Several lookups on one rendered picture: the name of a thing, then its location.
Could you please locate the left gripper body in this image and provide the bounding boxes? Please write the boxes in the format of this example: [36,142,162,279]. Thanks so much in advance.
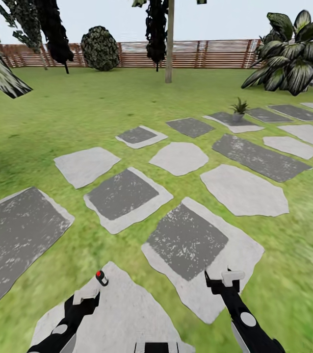
[64,298,95,321]

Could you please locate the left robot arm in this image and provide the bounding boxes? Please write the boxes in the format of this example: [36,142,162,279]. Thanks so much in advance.
[27,288,100,353]

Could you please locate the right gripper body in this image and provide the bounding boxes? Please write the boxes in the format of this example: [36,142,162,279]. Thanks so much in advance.
[211,279,240,303]

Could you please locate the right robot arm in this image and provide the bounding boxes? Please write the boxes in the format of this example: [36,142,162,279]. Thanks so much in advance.
[205,270,286,353]

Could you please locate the insectifuge atomizer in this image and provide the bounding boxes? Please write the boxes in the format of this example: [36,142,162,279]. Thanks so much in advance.
[96,271,109,286]

